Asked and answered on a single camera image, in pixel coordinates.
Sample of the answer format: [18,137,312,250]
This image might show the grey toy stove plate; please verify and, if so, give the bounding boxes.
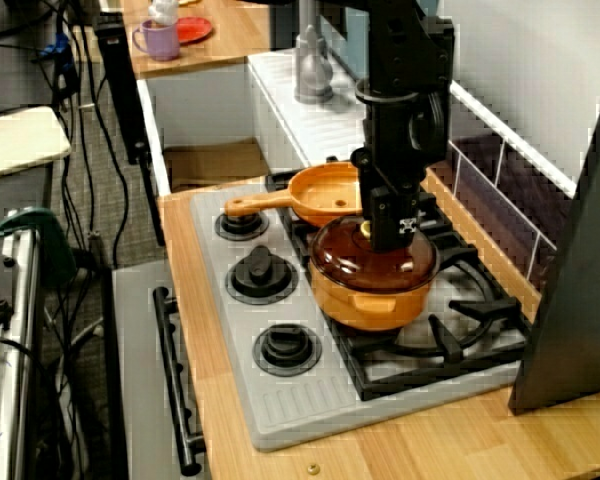
[188,187,531,454]

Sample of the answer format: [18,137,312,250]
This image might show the grey toy faucet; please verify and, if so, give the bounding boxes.
[293,0,334,105]

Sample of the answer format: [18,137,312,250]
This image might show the dark tile backsplash panel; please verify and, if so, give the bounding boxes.
[447,79,579,311]

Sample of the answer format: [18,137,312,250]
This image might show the white object in mug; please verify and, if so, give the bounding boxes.
[147,0,179,25]

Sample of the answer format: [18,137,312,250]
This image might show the black oven door handle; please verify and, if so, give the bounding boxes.
[152,285,206,477]

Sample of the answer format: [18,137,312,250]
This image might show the brown transparent lid yellow knob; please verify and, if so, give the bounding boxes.
[309,215,439,292]

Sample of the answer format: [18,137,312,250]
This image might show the beige desk board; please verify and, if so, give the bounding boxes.
[0,104,72,184]

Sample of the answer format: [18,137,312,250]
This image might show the orange toy cooking pot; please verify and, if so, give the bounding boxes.
[307,259,439,334]

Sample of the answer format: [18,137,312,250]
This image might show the black stove knob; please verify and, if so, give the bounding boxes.
[252,322,324,379]
[214,212,271,242]
[224,244,300,306]

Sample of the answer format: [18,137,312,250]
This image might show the blue cable plug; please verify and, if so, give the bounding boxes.
[35,32,74,76]

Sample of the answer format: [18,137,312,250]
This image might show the white toy oven door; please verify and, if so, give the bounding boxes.
[110,262,214,480]

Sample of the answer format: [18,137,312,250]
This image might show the black cable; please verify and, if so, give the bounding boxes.
[0,0,66,44]
[77,19,131,269]
[0,335,81,480]

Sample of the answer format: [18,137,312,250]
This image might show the black slanted post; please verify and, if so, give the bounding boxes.
[93,22,167,247]

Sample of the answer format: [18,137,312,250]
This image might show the dark upright pillar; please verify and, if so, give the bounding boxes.
[508,64,600,416]

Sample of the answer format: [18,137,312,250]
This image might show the aluminium frame rails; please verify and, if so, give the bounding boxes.
[0,209,49,480]

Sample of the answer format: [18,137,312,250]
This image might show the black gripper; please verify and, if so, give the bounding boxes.
[352,92,451,251]

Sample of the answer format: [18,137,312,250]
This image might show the orange toy frying pan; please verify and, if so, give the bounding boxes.
[223,162,366,229]

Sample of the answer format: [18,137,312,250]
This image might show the red plate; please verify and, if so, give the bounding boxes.
[174,15,214,45]

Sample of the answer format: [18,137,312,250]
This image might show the purple mug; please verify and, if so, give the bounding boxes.
[131,18,181,62]

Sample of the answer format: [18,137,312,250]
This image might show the black burner grate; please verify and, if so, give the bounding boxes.
[267,167,534,404]

